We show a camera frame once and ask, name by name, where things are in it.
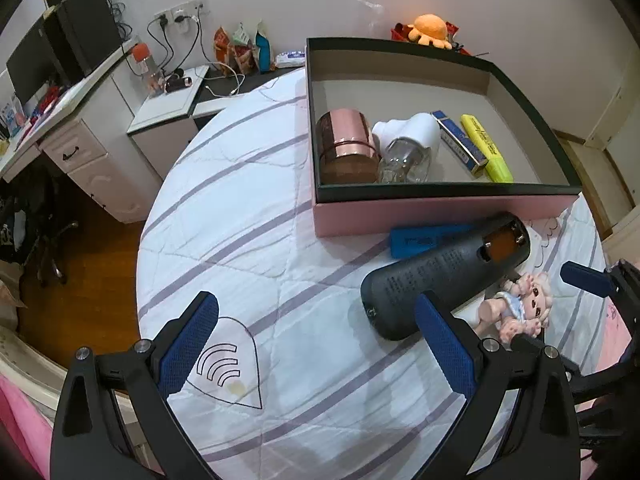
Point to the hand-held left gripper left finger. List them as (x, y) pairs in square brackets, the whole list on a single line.
[(187, 350)]

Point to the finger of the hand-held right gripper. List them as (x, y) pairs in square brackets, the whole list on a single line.
[(585, 277), (525, 343)]

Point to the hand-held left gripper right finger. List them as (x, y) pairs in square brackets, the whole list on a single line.
[(445, 345)]

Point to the small pink-haired doll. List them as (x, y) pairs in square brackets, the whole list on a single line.
[(525, 300)]

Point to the black handheld device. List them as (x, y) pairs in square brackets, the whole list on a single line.
[(425, 280)]

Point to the blue plastic bar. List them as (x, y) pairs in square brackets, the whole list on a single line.
[(415, 240)]

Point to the yellow highlighter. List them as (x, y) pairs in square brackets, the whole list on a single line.
[(487, 150)]

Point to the dark blue slim box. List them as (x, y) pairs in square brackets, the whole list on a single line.
[(460, 142)]

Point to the clear glass bottle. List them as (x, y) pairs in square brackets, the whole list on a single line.
[(405, 162)]

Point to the rounded white charger plug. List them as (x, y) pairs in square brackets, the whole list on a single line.
[(415, 130)]

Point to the rose gold metal cup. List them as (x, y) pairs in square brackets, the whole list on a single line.
[(347, 135)]

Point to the pink box with black rim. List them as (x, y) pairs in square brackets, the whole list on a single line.
[(400, 95)]

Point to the pink printed quilt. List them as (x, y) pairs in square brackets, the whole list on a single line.
[(612, 340)]

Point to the black office chair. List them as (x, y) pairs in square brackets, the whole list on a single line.
[(50, 245)]

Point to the pink cloth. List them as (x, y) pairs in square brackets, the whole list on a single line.
[(22, 425)]

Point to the white desk with drawers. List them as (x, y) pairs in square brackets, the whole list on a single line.
[(95, 160)]

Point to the white nightstand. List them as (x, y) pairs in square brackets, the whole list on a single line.
[(160, 110)]

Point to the small black gadget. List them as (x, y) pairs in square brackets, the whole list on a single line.
[(177, 83)]

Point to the black headboard ledge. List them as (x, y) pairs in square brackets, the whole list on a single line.
[(260, 79)]

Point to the clear bottle with orange cap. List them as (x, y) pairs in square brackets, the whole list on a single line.
[(145, 67)]

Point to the orange octopus plush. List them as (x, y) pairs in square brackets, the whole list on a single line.
[(430, 27)]

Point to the green and white snack bag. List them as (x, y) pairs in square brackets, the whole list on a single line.
[(244, 50)]

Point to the blue snack bag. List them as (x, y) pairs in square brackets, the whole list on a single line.
[(263, 52)]

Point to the orange snack bag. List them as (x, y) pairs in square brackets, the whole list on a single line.
[(224, 45)]

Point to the white wet wipes pack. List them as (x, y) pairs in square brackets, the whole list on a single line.
[(290, 58)]

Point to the black computer monitor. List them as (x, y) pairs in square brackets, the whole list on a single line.
[(30, 60)]

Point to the black computer tower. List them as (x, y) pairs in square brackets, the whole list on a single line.
[(87, 30)]

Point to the clear plastic bag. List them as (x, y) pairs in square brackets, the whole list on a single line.
[(372, 15)]

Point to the white wall power outlet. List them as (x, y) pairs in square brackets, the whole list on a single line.
[(180, 10)]

